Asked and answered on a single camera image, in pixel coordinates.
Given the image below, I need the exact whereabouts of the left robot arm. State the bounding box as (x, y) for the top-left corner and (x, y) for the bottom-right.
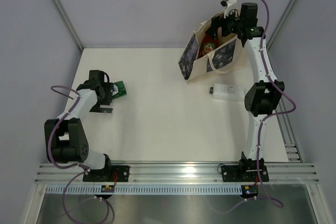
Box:
(44, 70), (114, 182)

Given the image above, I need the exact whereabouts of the white slotted cable duct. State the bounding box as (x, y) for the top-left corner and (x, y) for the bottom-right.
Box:
(46, 184), (244, 196)

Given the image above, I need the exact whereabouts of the clear flat bottle black cap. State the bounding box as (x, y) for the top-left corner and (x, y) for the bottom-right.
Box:
(209, 83), (245, 102)

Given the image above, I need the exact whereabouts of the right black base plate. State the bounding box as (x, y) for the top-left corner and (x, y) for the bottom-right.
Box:
(217, 164), (270, 183)

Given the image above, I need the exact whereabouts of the canvas tote bag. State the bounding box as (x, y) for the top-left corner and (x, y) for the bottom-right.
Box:
(178, 19), (248, 83)

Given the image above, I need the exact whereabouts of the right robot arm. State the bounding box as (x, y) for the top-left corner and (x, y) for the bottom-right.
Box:
(206, 0), (285, 183)

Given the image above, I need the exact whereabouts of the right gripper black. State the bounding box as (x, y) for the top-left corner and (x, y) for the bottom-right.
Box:
(205, 6), (243, 41)

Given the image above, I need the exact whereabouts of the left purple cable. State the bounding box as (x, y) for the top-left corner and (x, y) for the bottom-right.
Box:
(46, 85), (115, 223)

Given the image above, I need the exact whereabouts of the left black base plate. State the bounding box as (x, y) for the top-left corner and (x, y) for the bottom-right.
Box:
(82, 165), (130, 183)

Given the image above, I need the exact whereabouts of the aluminium front rail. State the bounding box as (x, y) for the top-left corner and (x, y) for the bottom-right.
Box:
(35, 163), (319, 184)

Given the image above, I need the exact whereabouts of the green bottle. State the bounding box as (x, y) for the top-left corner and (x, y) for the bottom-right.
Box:
(111, 81), (127, 99)

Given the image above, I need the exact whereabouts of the red Fairy dish soap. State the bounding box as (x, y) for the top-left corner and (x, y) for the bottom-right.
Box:
(200, 35), (219, 57)

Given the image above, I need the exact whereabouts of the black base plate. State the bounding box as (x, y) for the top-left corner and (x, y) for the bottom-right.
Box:
(82, 165), (130, 183)
(217, 164), (270, 183)

